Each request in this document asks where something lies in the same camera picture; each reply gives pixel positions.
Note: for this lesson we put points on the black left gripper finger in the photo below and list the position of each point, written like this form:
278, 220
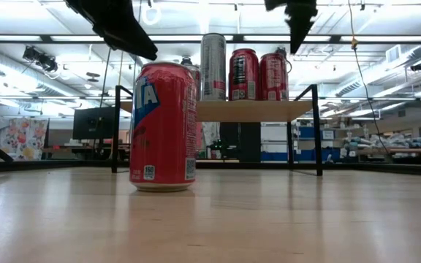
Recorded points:
113, 18

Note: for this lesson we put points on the red Coke Zero can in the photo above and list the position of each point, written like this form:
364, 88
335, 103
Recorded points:
273, 76
243, 73

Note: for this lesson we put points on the tall silver Celsius can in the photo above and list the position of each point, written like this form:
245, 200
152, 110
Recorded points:
213, 65

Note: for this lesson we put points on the silver Diet Coke can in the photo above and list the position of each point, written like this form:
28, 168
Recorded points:
198, 84

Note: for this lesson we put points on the red Fanta can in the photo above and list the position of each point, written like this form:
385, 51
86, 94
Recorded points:
163, 128

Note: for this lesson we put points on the wooden shelf with black legs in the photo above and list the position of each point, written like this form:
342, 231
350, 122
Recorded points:
247, 111

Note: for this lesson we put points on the black overhead crossbar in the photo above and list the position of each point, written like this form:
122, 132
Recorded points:
238, 38

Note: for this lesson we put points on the black ceiling spotlight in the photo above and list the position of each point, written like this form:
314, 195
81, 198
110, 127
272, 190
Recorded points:
419, 66
186, 60
40, 58

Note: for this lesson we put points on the black computer monitor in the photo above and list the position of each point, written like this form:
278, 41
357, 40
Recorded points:
93, 123

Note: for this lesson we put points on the black cabinet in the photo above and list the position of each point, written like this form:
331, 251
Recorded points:
249, 142

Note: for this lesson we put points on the blue storage bins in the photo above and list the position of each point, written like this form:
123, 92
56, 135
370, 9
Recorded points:
303, 156

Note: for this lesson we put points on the red cloth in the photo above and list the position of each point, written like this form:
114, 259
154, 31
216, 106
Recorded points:
199, 135

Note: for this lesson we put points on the floral patterned cloth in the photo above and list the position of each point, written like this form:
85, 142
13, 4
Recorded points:
20, 139

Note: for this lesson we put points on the cluttered wooden workbench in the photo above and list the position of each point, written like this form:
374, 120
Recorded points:
408, 150

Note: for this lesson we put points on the black metal table frame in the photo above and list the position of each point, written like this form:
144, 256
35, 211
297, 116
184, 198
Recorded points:
408, 168

